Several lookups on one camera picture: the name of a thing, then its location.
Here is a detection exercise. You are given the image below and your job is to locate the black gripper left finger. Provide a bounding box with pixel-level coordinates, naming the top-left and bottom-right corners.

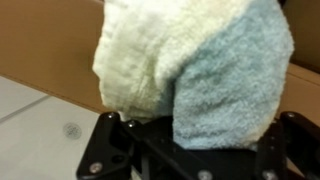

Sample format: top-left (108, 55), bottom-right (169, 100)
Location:
top-left (75, 111), bottom-right (214, 180)

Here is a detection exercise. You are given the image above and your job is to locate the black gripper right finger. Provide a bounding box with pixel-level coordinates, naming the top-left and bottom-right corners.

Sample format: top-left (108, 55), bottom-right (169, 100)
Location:
top-left (253, 110), bottom-right (320, 180)

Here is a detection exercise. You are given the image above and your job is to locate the white and blue towel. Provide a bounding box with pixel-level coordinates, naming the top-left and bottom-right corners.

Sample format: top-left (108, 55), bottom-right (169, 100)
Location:
top-left (92, 0), bottom-right (295, 150)

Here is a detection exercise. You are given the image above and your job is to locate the round metal floor drain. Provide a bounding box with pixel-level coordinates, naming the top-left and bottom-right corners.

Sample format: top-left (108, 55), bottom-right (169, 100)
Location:
top-left (62, 122), bottom-right (83, 140)

